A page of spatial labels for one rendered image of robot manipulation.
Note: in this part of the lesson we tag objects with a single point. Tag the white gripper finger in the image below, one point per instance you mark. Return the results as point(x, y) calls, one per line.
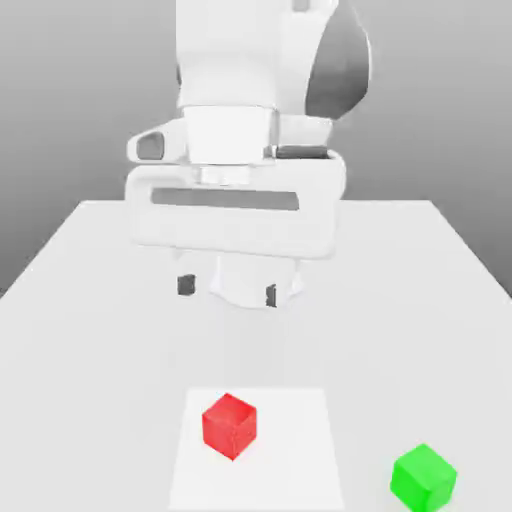
point(186, 284)
point(272, 296)

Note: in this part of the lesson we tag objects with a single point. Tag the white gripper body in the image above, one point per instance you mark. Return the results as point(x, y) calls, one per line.
point(232, 228)

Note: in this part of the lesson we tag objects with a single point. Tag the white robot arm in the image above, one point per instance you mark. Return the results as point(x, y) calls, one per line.
point(240, 60)

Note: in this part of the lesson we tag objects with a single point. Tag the small red cube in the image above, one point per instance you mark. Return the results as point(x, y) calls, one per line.
point(228, 426)

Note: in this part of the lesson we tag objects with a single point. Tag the small green cube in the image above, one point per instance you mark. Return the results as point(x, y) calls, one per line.
point(423, 478)

